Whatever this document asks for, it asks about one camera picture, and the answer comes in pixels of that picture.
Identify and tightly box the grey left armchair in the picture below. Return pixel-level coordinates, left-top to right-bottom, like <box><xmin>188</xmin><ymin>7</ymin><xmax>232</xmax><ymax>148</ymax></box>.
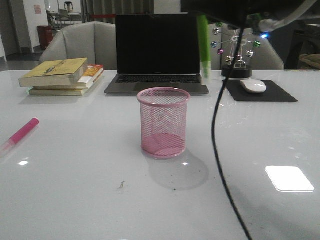
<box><xmin>39</xmin><ymin>21</ymin><xmax>118</xmax><ymax>71</ymax></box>

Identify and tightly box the white computer mouse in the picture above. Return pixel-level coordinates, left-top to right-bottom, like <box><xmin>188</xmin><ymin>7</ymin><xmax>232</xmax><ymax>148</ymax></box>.
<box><xmin>239</xmin><ymin>78</ymin><xmax>267</xmax><ymax>94</ymax></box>

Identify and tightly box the black mouse pad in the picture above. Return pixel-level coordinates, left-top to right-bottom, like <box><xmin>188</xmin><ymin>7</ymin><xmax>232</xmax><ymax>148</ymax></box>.
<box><xmin>226</xmin><ymin>80</ymin><xmax>298</xmax><ymax>103</ymax></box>

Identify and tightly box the orange middle book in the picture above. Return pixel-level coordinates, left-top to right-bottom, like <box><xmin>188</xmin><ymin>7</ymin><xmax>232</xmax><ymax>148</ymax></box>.
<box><xmin>33</xmin><ymin>64</ymin><xmax>104</xmax><ymax>90</ymax></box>

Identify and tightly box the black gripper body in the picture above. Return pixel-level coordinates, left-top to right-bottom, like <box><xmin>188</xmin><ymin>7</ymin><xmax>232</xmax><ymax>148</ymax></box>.
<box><xmin>180</xmin><ymin>0</ymin><xmax>310</xmax><ymax>27</ymax></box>

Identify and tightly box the red trash bin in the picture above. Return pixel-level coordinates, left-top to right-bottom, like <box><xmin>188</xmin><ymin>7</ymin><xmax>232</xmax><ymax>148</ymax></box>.
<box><xmin>37</xmin><ymin>25</ymin><xmax>53</xmax><ymax>50</ymax></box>

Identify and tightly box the pink mesh pen holder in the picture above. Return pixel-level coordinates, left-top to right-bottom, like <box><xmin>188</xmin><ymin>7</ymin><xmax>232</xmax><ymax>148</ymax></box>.
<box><xmin>137</xmin><ymin>87</ymin><xmax>191</xmax><ymax>159</ymax></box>

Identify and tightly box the pink highlighter pen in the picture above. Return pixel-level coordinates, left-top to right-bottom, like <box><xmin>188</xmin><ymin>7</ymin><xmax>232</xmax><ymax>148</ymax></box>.
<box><xmin>0</xmin><ymin>117</ymin><xmax>40</xmax><ymax>158</ymax></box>

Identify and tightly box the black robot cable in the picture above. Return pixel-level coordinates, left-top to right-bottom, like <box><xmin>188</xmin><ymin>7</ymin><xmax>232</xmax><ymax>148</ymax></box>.
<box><xmin>211</xmin><ymin>26</ymin><xmax>253</xmax><ymax>240</ymax></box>

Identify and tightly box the grey right armchair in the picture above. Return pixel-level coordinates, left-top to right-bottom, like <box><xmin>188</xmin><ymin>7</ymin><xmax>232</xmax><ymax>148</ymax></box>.
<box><xmin>208</xmin><ymin>23</ymin><xmax>284</xmax><ymax>70</ymax></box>

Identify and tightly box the ferris wheel desk ornament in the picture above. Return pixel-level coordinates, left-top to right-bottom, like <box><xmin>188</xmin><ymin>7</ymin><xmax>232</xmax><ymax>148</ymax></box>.
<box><xmin>210</xmin><ymin>22</ymin><xmax>261</xmax><ymax>79</ymax></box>

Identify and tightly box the grey open laptop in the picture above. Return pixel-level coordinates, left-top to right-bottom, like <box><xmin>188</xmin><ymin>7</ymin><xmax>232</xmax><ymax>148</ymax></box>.
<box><xmin>104</xmin><ymin>14</ymin><xmax>209</xmax><ymax>95</ymax></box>

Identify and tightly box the green highlighter pen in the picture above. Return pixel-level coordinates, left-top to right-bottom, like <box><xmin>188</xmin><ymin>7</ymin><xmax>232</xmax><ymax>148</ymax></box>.
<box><xmin>196</xmin><ymin>15</ymin><xmax>211</xmax><ymax>85</ymax></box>

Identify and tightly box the brown cushion at right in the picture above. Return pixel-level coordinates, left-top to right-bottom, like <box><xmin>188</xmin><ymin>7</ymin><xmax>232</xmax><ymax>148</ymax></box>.
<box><xmin>299</xmin><ymin>53</ymin><xmax>320</xmax><ymax>70</ymax></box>

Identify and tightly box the grey armchair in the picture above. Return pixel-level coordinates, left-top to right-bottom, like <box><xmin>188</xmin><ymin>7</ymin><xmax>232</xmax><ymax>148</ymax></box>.
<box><xmin>208</xmin><ymin>23</ymin><xmax>284</xmax><ymax>70</ymax></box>
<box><xmin>39</xmin><ymin>21</ymin><xmax>118</xmax><ymax>71</ymax></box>

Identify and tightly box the yellow top book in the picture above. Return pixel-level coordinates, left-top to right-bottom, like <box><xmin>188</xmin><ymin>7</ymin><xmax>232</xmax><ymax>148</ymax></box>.
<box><xmin>18</xmin><ymin>57</ymin><xmax>88</xmax><ymax>87</ymax></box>

